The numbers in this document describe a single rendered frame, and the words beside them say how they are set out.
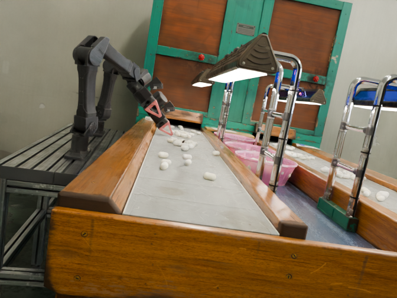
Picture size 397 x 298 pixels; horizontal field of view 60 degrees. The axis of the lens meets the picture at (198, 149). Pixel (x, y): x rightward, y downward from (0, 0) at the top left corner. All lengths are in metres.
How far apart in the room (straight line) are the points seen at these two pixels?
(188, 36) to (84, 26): 1.13
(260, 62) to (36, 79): 2.78
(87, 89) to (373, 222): 1.04
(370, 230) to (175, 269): 0.56
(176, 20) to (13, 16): 1.49
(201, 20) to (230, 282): 2.03
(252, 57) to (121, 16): 2.63
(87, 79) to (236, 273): 0.94
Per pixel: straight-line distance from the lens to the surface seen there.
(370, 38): 3.95
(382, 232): 0.99
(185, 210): 0.71
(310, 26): 2.66
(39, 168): 1.17
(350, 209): 1.07
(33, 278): 1.29
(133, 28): 3.23
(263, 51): 0.69
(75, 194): 0.66
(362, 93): 1.42
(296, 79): 0.94
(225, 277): 0.68
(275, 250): 0.68
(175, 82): 2.43
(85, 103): 1.37
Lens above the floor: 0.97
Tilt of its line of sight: 9 degrees down
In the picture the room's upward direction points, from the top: 10 degrees clockwise
